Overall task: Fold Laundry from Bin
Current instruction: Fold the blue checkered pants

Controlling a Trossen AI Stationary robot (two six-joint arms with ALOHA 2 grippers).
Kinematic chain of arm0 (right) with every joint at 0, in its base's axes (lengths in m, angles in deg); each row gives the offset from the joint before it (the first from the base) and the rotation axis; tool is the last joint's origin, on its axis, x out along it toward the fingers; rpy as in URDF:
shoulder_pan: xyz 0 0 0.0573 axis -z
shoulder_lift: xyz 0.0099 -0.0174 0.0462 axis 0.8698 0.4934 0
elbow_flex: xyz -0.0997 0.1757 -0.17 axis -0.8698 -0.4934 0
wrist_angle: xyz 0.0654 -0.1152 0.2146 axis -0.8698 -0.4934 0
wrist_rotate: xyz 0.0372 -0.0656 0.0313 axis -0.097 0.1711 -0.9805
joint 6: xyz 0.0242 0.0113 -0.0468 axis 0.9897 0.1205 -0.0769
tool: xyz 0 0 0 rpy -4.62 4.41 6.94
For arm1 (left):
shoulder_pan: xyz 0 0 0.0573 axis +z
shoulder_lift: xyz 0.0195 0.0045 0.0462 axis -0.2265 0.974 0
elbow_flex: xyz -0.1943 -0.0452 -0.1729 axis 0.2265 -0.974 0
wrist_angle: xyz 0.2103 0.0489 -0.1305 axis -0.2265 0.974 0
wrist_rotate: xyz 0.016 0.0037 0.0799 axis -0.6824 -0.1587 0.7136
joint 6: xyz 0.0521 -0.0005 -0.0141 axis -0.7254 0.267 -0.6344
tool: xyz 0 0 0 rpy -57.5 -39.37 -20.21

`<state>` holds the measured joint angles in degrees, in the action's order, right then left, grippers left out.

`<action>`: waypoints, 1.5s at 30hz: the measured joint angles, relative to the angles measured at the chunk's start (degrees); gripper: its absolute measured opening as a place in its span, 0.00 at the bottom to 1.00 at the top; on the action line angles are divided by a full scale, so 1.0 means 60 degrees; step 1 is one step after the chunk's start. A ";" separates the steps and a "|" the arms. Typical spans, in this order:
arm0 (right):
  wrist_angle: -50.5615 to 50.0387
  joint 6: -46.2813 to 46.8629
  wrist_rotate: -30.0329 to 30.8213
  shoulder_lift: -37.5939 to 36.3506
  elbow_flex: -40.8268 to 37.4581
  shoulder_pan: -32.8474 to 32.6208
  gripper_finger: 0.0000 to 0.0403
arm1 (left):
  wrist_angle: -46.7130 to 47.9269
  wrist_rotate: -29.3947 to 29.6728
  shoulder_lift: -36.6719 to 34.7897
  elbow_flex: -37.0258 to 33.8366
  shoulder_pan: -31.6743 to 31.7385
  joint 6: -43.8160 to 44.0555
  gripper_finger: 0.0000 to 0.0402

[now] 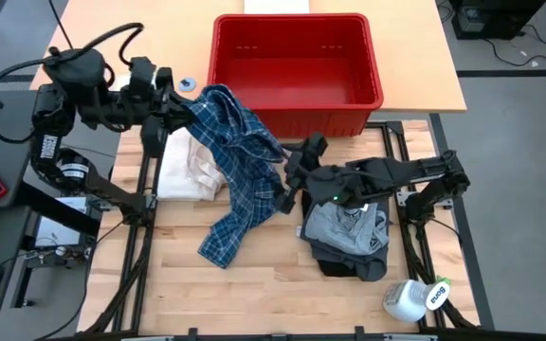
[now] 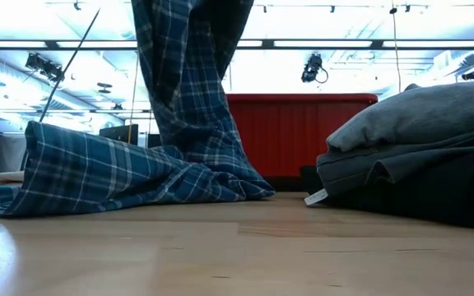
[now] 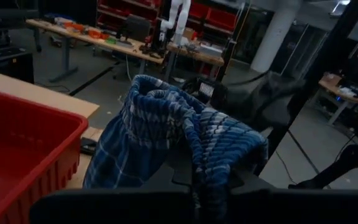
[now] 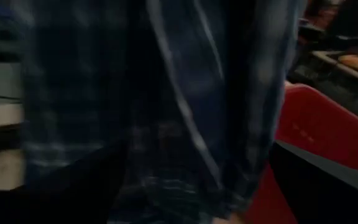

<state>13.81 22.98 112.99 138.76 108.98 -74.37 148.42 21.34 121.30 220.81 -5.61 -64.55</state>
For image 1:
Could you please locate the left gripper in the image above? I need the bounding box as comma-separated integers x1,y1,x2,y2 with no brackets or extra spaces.
111,67,196,160

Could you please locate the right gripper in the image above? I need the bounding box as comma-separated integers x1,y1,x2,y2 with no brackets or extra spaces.
275,150,345,214

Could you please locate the blue plaid shirt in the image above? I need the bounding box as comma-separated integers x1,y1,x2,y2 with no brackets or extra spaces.
182,83,289,270

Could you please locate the light grey garment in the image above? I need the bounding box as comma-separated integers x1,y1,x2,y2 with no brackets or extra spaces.
303,201,391,257

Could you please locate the dark grey shirt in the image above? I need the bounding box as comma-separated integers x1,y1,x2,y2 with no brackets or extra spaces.
300,188,392,283

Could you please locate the red plastic laundry bin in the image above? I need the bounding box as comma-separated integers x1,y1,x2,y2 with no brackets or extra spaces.
207,12,385,140

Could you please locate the cream canvas tote bag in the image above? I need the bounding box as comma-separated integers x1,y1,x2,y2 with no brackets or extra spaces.
157,126,229,202

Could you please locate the white paper sheet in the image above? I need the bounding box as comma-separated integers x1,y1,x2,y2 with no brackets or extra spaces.
243,0,312,15

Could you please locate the black side desk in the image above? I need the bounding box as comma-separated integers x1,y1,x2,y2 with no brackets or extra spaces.
0,89,52,210

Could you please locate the white box device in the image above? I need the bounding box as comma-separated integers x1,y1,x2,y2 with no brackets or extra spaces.
30,196,95,250

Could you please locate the white Bona spray bottle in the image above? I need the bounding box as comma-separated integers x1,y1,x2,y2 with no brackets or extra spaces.
382,277,453,324

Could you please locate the light wooden desk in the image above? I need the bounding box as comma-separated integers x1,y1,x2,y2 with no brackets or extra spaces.
29,0,467,114

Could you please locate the low black desk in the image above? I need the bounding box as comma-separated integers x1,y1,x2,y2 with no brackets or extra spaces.
0,206,32,324

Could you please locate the black computer tower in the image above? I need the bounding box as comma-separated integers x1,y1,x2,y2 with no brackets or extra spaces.
450,0,546,41

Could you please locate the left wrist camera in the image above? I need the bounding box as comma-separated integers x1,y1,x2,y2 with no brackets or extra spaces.
128,55,158,99

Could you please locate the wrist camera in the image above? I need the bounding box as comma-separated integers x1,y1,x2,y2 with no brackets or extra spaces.
128,55,158,99
300,132,330,160

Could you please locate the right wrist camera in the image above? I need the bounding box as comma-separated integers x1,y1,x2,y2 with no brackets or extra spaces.
300,132,330,160

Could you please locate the long black desk cable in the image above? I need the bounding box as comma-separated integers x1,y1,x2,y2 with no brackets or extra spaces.
46,0,74,51

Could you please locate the black aluminium rig frame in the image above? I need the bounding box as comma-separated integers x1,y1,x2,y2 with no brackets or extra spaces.
82,120,481,341

